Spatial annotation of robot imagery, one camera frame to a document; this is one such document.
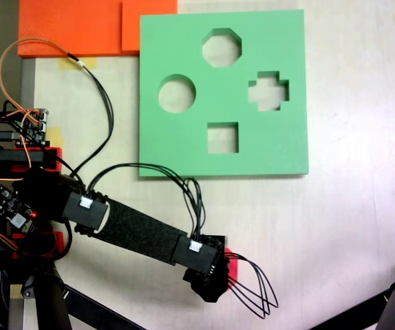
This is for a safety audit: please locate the red octagonal pillar block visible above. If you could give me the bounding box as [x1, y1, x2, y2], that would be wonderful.
[224, 247, 240, 280]

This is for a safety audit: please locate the large orange foam block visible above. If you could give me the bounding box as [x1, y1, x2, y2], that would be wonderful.
[17, 0, 123, 58]

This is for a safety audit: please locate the thin black tripod strut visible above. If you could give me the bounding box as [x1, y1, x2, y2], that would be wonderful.
[61, 283, 147, 330]
[307, 290, 391, 330]

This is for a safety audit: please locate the green shape sorter board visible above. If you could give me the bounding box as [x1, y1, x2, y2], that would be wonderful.
[138, 9, 310, 178]

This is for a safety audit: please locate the red and black table clamp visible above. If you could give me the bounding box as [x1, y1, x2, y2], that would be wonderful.
[0, 144, 63, 173]
[0, 230, 65, 261]

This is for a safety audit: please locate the small yellow tape piece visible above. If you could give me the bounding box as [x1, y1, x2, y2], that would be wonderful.
[47, 127, 64, 148]

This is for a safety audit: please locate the black circuit board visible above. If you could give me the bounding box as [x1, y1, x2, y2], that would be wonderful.
[0, 184, 36, 235]

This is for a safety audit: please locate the circuit board with green terminal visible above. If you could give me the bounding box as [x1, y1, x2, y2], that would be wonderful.
[13, 108, 50, 145]

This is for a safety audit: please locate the wide yellow tape strip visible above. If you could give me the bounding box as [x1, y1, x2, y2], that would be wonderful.
[58, 56, 98, 71]

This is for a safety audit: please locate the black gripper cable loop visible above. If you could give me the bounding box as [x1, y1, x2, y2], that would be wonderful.
[223, 252, 280, 320]

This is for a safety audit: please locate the black forearm cable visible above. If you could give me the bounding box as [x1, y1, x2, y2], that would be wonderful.
[86, 162, 204, 245]

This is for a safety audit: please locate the long black cable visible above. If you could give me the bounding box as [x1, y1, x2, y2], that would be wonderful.
[65, 51, 116, 190]

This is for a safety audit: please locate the orange looped wire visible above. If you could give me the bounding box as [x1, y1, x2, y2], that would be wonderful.
[0, 38, 73, 120]

